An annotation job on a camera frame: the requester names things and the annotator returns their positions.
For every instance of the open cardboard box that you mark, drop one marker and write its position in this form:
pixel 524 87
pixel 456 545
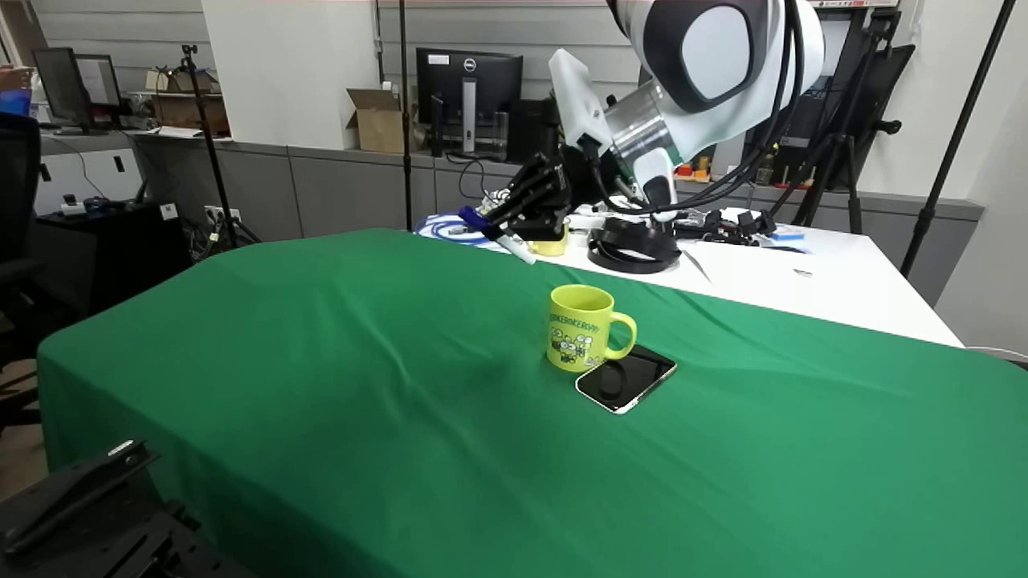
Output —
pixel 377 122

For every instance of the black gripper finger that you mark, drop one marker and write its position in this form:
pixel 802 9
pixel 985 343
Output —
pixel 504 221
pixel 521 185

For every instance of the black smartphone with white edge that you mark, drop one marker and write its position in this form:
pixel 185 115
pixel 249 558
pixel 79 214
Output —
pixel 628 378

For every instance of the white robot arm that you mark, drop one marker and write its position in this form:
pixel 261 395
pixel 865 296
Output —
pixel 709 54

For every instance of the small yellow cup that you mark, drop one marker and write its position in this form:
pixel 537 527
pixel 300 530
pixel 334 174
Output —
pixel 551 248

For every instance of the grey desk monitor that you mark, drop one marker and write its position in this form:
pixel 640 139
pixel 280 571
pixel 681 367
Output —
pixel 80 84

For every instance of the black low cabinet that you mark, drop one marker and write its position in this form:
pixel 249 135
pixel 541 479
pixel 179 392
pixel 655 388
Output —
pixel 107 253

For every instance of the thin black tripod stand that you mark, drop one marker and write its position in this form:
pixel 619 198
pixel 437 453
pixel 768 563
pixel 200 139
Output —
pixel 210 148

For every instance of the black slanted pole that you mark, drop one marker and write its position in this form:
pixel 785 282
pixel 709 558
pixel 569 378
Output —
pixel 951 139

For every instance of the yellow-green printed mug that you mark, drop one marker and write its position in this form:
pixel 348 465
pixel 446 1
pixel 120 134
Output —
pixel 573 326

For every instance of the black computer monitor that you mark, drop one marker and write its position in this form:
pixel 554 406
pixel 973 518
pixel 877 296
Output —
pixel 470 84

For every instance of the black computer box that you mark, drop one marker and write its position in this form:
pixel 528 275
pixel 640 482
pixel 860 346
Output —
pixel 530 131

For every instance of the grey wrist camera bar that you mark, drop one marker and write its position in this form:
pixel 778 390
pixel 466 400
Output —
pixel 578 101

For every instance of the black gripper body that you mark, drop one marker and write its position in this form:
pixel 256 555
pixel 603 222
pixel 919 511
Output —
pixel 548 193

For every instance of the grey low cabinet row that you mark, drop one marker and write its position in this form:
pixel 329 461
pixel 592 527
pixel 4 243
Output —
pixel 323 193

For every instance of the black camera tripod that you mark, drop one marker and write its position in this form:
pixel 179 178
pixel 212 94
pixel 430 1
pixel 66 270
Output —
pixel 847 148

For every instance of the black equipment stand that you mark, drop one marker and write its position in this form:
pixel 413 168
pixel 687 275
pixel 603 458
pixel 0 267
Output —
pixel 74 516

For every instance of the green tablecloth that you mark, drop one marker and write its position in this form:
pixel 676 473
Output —
pixel 323 406

